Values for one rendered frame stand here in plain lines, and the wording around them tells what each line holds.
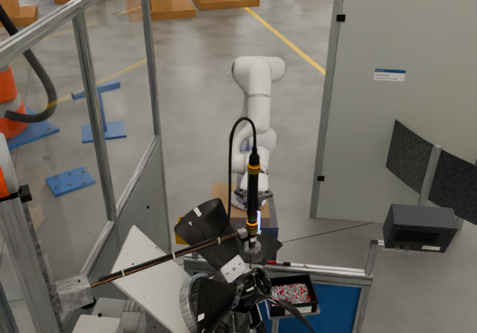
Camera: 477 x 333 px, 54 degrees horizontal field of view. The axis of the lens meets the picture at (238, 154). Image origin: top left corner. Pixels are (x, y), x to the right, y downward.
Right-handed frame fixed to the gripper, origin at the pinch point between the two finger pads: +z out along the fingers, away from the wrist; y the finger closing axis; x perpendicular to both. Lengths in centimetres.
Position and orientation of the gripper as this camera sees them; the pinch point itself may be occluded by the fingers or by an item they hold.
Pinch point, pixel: (252, 202)
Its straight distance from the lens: 163.1
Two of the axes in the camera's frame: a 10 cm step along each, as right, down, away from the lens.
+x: 0.1, -8.5, -5.3
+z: -1.1, 5.2, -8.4
